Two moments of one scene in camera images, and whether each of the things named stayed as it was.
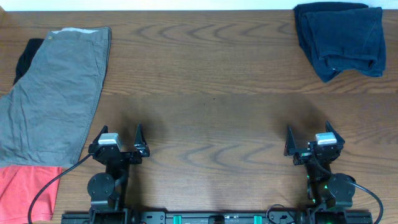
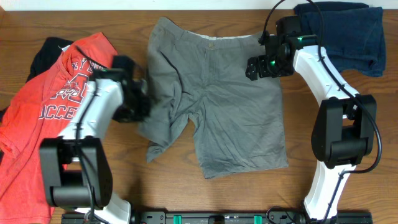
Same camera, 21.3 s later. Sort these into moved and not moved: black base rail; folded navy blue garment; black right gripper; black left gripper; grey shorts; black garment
Moved: black garment; grey shorts; black left gripper; black right gripper
Not moved: black base rail; folded navy blue garment
